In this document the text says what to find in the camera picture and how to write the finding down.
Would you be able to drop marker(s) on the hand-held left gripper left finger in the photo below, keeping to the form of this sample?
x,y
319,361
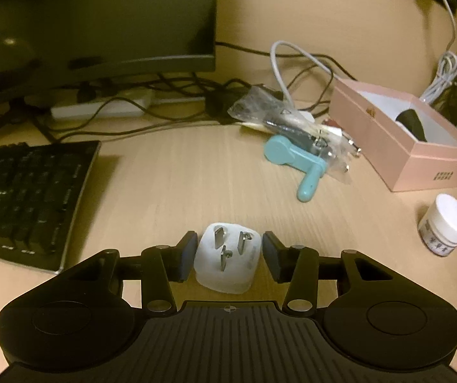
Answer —
x,y
186,255

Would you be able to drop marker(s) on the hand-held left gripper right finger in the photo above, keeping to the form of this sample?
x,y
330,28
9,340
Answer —
x,y
272,255

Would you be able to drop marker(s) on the white power adapter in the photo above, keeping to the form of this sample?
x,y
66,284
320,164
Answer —
x,y
212,263

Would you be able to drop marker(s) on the teal handheld fan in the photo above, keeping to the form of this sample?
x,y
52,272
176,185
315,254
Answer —
x,y
282,151

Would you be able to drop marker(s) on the clear plastic bag with parts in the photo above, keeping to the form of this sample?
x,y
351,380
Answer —
x,y
268,115

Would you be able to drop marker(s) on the pink cardboard box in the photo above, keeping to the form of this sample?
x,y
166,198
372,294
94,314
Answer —
x,y
372,147

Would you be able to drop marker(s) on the small white jar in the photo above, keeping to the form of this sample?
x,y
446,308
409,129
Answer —
x,y
448,215

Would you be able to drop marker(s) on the black rounded object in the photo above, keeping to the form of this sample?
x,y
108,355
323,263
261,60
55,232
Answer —
x,y
410,121

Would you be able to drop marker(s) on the black power brick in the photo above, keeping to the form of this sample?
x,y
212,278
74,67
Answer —
x,y
220,103

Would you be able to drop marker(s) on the black keyboard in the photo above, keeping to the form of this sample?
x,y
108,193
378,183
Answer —
x,y
24,199

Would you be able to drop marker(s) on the white power strip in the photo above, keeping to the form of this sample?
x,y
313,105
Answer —
x,y
92,108

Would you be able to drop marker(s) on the black computer monitor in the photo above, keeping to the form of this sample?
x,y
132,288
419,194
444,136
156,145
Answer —
x,y
92,16

